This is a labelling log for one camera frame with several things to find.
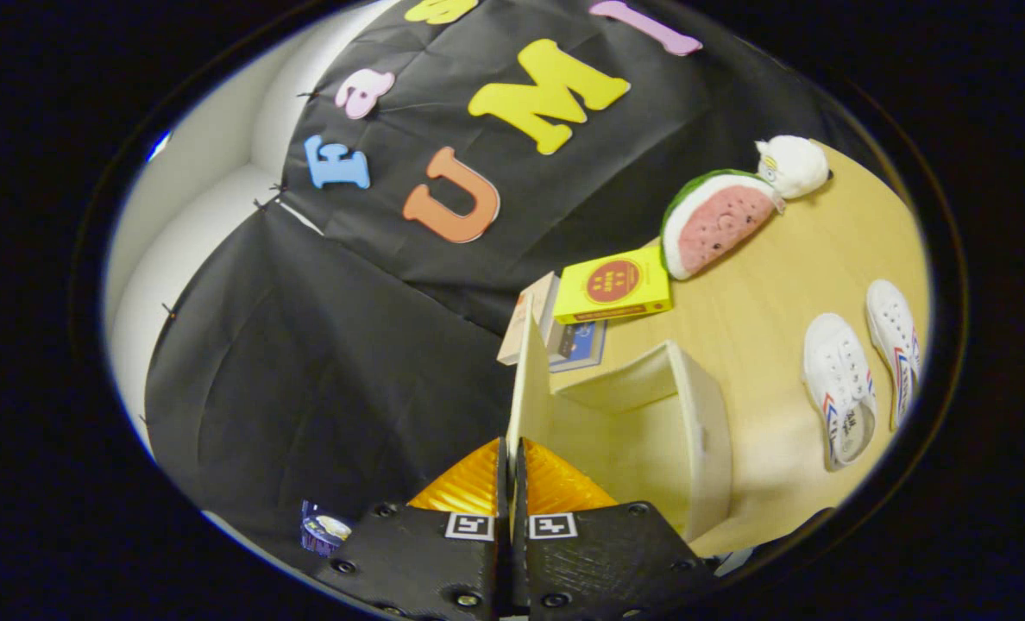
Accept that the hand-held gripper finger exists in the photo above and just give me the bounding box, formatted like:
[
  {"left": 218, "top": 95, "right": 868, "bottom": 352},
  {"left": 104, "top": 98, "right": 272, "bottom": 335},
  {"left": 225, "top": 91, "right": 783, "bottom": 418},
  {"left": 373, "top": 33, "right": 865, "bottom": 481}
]
[
  {"left": 314, "top": 437, "right": 513, "bottom": 621},
  {"left": 512, "top": 437, "right": 720, "bottom": 621}
]

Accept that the beige storage box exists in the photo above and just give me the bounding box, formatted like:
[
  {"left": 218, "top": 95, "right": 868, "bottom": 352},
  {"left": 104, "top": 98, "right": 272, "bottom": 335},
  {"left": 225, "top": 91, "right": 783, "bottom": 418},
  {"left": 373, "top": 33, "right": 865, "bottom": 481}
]
[{"left": 506, "top": 310, "right": 732, "bottom": 544}]

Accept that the white canvas shoe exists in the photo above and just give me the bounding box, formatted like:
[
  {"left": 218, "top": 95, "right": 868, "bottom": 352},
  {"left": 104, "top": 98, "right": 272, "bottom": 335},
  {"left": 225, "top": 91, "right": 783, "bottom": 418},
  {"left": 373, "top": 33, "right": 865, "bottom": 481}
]
[
  {"left": 865, "top": 279, "right": 921, "bottom": 430},
  {"left": 802, "top": 312, "right": 877, "bottom": 472}
]

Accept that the blue book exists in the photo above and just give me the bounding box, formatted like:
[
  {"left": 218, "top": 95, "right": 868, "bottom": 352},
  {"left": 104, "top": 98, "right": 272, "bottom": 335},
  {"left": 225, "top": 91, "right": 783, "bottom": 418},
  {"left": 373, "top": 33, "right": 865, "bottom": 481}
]
[{"left": 550, "top": 321, "right": 608, "bottom": 373}]

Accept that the purple round container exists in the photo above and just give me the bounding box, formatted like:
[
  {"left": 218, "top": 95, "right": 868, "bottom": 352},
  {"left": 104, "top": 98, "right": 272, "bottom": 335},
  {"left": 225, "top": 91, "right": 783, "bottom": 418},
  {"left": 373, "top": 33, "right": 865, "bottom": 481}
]
[{"left": 300, "top": 500, "right": 352, "bottom": 556}]

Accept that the beige book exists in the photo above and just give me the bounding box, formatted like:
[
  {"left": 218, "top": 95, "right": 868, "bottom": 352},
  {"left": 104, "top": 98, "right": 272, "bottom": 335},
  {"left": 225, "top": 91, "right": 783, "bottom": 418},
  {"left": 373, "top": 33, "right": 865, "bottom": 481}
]
[{"left": 497, "top": 272, "right": 558, "bottom": 366}]

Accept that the yellow book with red circle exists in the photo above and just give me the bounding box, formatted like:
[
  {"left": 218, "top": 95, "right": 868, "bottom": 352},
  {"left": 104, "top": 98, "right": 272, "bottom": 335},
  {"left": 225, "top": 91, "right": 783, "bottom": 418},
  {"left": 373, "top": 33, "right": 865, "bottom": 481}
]
[{"left": 553, "top": 246, "right": 673, "bottom": 325}]

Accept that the watermelon slice plush toy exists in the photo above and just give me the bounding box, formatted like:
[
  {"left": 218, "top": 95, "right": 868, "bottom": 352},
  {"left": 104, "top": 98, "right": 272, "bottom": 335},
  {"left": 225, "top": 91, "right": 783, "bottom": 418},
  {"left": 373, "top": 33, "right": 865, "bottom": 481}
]
[{"left": 659, "top": 169, "right": 785, "bottom": 281}]

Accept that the white plush toy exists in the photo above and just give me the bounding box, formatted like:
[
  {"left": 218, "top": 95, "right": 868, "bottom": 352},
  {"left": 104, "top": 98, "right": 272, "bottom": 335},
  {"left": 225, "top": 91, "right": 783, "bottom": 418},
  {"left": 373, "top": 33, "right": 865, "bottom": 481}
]
[{"left": 755, "top": 135, "right": 831, "bottom": 200}]

